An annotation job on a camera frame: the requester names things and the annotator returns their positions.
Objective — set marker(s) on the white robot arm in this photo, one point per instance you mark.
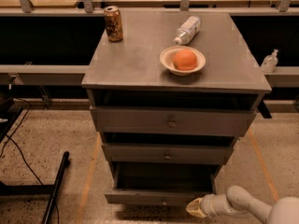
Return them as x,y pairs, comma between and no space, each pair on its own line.
237,202

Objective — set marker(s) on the cream paper bowl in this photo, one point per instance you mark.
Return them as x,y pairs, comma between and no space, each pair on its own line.
166,58

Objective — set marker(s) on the grey drawer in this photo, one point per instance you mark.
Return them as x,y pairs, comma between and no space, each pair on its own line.
120,119
167,148
170,184

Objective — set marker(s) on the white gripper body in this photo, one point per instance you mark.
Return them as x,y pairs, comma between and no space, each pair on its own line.
206,205

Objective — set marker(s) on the grey top drawer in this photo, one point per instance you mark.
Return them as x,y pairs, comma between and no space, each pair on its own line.
120,119

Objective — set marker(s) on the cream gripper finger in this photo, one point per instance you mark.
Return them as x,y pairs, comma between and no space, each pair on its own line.
194,208

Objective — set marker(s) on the orange fruit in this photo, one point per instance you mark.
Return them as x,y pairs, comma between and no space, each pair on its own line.
185,60

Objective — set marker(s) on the black stand leg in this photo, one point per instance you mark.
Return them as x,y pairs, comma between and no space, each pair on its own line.
33,190

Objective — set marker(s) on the grey middle drawer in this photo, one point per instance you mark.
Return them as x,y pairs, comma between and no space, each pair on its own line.
167,148

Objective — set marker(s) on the grey bottom drawer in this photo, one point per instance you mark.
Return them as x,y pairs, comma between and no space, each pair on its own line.
170,184

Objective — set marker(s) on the brown soda can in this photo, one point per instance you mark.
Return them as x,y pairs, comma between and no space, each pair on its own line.
113,23

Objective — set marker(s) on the clear plastic water bottle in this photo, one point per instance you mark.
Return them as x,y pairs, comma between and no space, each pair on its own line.
188,30

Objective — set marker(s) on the grey wooden drawer cabinet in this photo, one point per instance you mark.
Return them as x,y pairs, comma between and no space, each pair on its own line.
130,74

